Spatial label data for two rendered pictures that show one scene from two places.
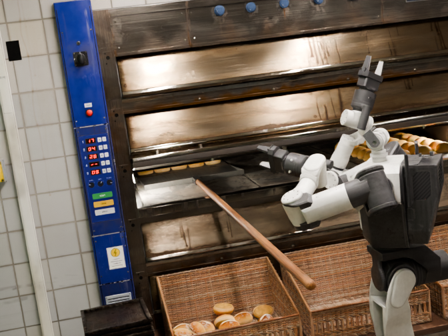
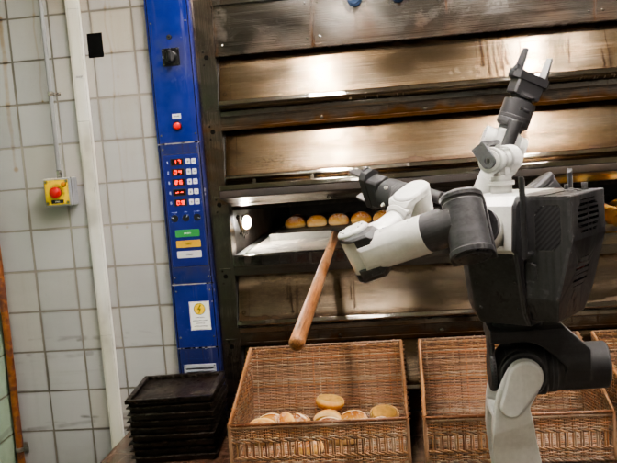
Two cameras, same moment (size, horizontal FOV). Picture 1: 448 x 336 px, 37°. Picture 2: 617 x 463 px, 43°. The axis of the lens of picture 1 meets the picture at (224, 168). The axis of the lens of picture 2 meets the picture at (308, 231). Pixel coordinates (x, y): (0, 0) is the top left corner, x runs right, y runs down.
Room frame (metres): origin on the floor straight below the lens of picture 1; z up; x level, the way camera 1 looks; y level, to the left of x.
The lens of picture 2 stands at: (0.42, -0.65, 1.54)
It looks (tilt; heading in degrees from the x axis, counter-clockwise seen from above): 6 degrees down; 17
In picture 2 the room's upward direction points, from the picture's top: 4 degrees counter-clockwise
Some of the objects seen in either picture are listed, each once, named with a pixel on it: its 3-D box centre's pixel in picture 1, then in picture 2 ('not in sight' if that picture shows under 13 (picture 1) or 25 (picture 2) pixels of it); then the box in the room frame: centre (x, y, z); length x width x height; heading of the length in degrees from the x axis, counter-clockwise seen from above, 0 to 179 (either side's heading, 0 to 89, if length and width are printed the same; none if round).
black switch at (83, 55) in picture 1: (80, 53); (168, 50); (2.99, 0.56, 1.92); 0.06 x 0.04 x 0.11; 100
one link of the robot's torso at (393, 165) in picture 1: (399, 196); (528, 248); (2.35, -0.62, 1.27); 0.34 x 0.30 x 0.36; 156
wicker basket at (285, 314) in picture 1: (226, 309); (322, 400); (2.86, 0.07, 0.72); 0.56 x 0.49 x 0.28; 101
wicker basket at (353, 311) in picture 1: (351, 285); (508, 393); (2.96, -0.52, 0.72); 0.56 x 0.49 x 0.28; 99
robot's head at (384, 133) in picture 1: (378, 142); (500, 163); (2.38, -0.56, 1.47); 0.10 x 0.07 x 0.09; 156
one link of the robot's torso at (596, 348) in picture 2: (410, 263); (546, 355); (2.38, -0.65, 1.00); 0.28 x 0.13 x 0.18; 101
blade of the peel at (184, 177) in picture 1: (189, 174); (338, 228); (3.73, 0.20, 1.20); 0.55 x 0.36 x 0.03; 102
